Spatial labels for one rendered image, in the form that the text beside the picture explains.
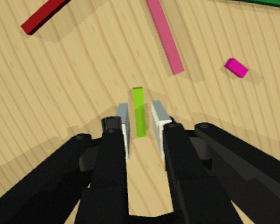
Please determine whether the red rod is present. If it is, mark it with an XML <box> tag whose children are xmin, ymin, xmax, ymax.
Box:
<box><xmin>20</xmin><ymin>0</ymin><xmax>71</xmax><ymax>35</ymax></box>

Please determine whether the pink rod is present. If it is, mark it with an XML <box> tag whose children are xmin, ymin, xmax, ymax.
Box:
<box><xmin>146</xmin><ymin>0</ymin><xmax>184</xmax><ymax>75</ymax></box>

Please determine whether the magenta rod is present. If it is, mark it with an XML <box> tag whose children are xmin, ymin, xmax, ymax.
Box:
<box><xmin>224</xmin><ymin>58</ymin><xmax>248</xmax><ymax>78</ymax></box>

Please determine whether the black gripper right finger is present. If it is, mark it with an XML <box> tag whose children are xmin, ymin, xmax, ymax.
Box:
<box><xmin>151</xmin><ymin>100</ymin><xmax>280</xmax><ymax>224</ymax></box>

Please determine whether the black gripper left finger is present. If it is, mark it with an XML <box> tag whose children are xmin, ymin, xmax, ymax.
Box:
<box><xmin>0</xmin><ymin>103</ymin><xmax>130</xmax><ymax>224</ymax></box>

